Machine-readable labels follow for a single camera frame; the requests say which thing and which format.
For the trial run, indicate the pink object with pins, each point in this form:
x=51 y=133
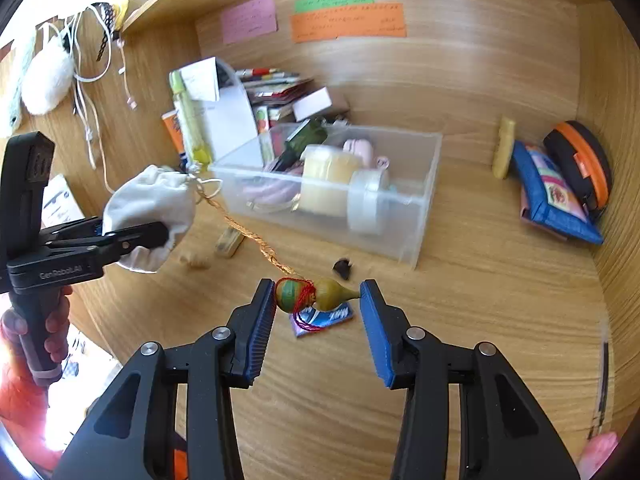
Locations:
x=597 y=455

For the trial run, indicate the orange sunscreen tube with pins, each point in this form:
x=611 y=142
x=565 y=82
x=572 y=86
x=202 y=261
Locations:
x=172 y=132

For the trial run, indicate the wooden desktop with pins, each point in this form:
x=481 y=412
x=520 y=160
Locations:
x=475 y=310

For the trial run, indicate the blue zip pouch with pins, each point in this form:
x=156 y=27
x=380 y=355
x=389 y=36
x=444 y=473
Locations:
x=545 y=205

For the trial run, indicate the fruit printed carton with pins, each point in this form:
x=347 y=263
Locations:
x=262 y=120

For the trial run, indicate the translucent white round jar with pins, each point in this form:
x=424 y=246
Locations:
x=367 y=202

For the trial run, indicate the large white paper sheet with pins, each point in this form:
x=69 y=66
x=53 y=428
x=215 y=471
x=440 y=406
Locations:
x=227 y=120

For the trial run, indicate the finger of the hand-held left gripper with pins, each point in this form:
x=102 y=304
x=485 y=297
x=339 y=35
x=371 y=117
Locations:
x=70 y=232
x=135 y=240

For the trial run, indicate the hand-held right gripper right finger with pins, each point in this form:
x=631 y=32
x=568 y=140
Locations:
x=375 y=340

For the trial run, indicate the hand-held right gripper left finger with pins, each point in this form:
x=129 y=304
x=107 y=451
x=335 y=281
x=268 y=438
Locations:
x=262 y=332

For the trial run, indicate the yellow-green liquid bottle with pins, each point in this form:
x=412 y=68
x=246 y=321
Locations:
x=189 y=120

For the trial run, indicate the blue foil packet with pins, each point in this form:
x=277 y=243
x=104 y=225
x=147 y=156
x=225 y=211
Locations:
x=330 y=319

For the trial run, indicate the folded handwritten paper sheet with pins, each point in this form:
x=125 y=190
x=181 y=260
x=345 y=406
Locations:
x=200 y=77

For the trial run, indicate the pink earphones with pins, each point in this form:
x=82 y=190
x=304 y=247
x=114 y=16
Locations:
x=131 y=102

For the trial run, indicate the printed white paper slip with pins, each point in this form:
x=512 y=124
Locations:
x=61 y=202

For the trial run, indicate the small beige block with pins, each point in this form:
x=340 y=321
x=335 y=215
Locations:
x=229 y=244

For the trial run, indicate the green paper note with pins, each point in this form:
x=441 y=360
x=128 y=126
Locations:
x=335 y=1

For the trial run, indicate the small beige lump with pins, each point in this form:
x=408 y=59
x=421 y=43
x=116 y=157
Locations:
x=196 y=261

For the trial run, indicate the black and orange round case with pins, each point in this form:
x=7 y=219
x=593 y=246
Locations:
x=585 y=160

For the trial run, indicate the stack of cards and packets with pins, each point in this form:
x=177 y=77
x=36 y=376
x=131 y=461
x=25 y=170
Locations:
x=272 y=87

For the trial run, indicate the pink paper note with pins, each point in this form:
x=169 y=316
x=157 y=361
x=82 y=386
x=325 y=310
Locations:
x=250 y=19

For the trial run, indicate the dark green bottle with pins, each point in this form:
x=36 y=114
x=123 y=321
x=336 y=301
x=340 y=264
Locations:
x=305 y=140

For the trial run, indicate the small black object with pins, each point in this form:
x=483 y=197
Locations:
x=344 y=269

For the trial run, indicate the orange paper note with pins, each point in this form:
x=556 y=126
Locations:
x=350 y=25

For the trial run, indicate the white cloth pouch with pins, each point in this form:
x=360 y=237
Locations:
x=150 y=195

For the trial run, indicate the small white box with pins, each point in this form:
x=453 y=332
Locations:
x=314 y=104

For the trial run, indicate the clear plastic box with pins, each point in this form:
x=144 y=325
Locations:
x=400 y=230

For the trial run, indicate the person's left hand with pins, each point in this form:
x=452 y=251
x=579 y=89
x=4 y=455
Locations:
x=62 y=320

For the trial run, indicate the cream yellow roll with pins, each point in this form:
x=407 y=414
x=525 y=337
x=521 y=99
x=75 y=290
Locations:
x=327 y=180

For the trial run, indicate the white plush toy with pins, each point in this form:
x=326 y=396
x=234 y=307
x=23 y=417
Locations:
x=47 y=80

